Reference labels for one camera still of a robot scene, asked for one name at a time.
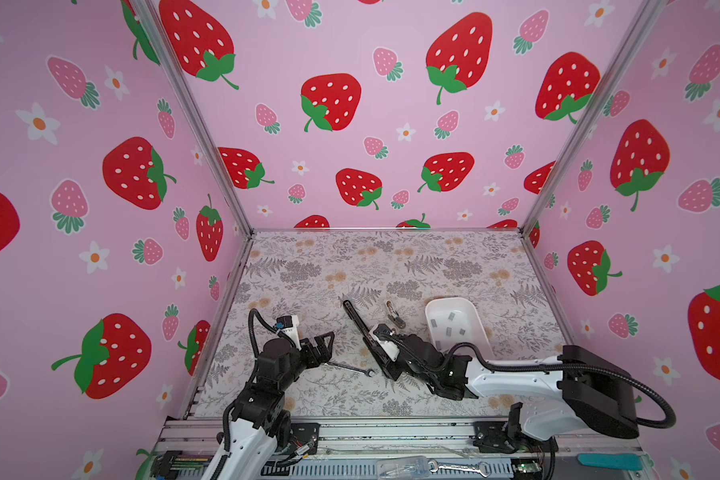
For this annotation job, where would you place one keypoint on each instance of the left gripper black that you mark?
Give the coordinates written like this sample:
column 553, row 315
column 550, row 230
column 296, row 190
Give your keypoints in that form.
column 324, row 353

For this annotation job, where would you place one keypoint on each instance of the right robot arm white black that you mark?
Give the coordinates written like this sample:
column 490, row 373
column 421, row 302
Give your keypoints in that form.
column 574, row 390

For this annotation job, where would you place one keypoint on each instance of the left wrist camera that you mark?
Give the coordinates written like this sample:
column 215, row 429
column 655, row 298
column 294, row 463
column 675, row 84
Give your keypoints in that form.
column 288, row 326

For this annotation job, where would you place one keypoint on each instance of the white plastic tray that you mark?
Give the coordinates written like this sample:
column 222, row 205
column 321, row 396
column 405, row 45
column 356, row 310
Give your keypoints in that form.
column 446, row 335

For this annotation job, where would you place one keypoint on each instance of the clear plastic bag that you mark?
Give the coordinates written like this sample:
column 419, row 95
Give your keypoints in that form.
column 404, row 468

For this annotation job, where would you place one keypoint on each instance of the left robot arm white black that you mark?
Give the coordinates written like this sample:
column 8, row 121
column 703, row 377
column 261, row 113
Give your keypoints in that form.
column 256, row 427

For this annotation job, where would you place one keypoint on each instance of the aluminium rail base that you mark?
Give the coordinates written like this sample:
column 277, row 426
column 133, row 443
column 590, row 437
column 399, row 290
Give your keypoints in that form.
column 349, row 448

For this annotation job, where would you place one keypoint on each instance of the black stapler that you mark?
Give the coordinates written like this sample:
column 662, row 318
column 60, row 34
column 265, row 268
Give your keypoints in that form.
column 360, row 330

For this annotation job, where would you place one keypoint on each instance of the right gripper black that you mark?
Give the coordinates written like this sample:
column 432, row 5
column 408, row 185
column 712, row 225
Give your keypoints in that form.
column 406, row 337

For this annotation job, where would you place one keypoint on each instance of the small silver table wrench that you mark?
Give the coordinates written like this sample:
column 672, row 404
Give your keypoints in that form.
column 366, row 372

